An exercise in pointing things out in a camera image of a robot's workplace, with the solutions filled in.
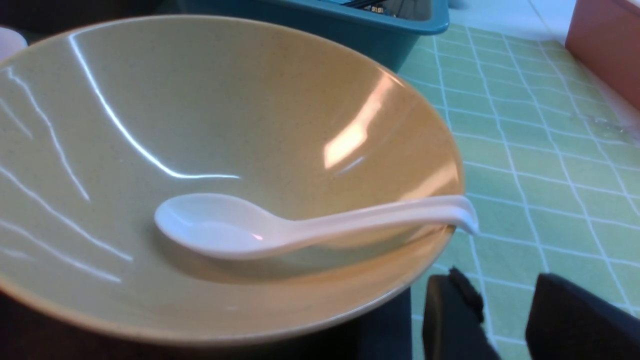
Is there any green checkered tablecloth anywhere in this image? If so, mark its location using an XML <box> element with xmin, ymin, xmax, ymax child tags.
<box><xmin>399</xmin><ymin>24</ymin><xmax>640</xmax><ymax>360</ymax></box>

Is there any large tan noodle bowl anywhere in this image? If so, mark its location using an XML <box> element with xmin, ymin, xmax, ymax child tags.
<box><xmin>0</xmin><ymin>14</ymin><xmax>466</xmax><ymax>347</ymax></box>

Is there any blue-grey chopstick bin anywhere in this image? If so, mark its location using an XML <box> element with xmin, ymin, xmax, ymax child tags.
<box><xmin>177</xmin><ymin>0</ymin><xmax>450</xmax><ymax>72</ymax></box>

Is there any orange box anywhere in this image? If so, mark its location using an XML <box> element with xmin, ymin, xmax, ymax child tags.
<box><xmin>565</xmin><ymin>0</ymin><xmax>640</xmax><ymax>110</ymax></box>

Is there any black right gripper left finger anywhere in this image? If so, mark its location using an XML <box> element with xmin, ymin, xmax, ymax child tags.
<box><xmin>422</xmin><ymin>268</ymin><xmax>501</xmax><ymax>360</ymax></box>

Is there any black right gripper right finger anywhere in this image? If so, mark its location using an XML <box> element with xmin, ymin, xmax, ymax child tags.
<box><xmin>525</xmin><ymin>273</ymin><xmax>640</xmax><ymax>360</ymax></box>

